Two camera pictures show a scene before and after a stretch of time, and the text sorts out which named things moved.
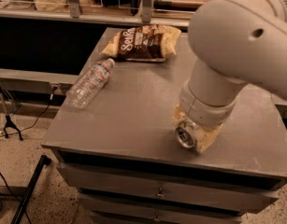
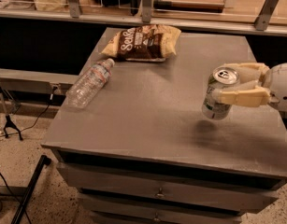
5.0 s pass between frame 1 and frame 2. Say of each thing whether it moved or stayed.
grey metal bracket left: stayed
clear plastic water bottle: stayed
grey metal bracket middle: stayed
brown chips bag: stayed
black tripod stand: stayed
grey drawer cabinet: stayed
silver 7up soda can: moved
